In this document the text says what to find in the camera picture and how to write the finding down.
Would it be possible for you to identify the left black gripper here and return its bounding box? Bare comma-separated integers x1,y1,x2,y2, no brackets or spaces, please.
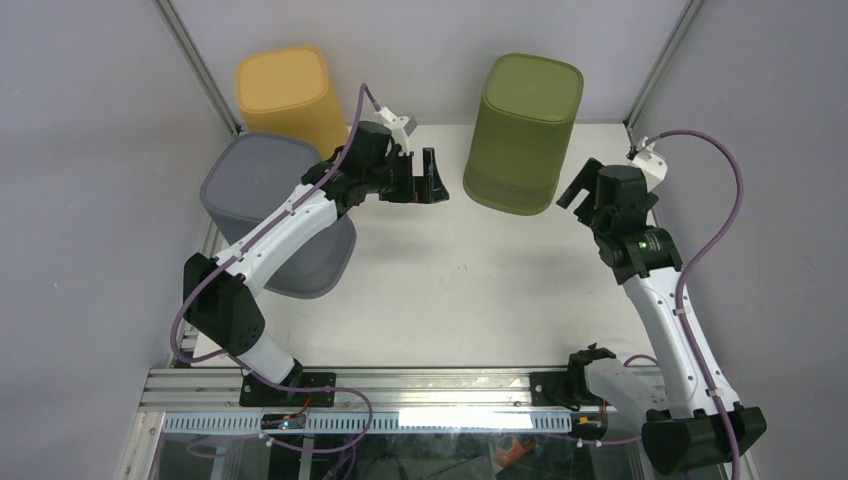
365,148,448,205

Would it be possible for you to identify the green mesh waste basket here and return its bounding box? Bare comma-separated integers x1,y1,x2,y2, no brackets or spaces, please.
462,53,584,216

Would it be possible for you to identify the yellow mesh waste basket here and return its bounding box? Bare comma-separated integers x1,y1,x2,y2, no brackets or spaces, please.
234,45,349,158

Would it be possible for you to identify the grey mesh waste basket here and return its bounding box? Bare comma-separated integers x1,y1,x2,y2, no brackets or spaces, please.
200,133,357,299

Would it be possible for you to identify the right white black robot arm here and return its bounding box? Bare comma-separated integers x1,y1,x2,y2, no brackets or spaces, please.
530,158,767,479

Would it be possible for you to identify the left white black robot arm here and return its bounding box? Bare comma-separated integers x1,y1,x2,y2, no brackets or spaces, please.
175,121,450,406

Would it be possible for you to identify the orange object under table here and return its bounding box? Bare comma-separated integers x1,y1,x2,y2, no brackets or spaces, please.
494,435,536,468

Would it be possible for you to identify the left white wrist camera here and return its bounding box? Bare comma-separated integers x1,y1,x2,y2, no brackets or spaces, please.
375,107,418,154

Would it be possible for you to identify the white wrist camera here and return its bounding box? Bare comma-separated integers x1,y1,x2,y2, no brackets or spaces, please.
627,143,668,192
375,107,418,154

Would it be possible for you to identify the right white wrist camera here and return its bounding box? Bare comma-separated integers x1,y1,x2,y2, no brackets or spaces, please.
627,143,668,192

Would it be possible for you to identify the right aluminium frame post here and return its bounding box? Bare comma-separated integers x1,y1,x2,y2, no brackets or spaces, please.
623,0,705,134

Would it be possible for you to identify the aluminium frame post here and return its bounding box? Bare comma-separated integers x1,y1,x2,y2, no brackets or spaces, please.
623,0,705,134
152,0,242,138

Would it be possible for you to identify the left aluminium frame post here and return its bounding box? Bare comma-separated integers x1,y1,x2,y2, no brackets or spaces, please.
152,0,242,138

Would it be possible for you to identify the aluminium mounting rail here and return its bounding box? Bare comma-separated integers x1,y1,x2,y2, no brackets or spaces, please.
139,367,544,412

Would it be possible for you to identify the white slotted cable duct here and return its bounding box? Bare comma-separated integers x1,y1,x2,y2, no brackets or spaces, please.
162,407,572,435

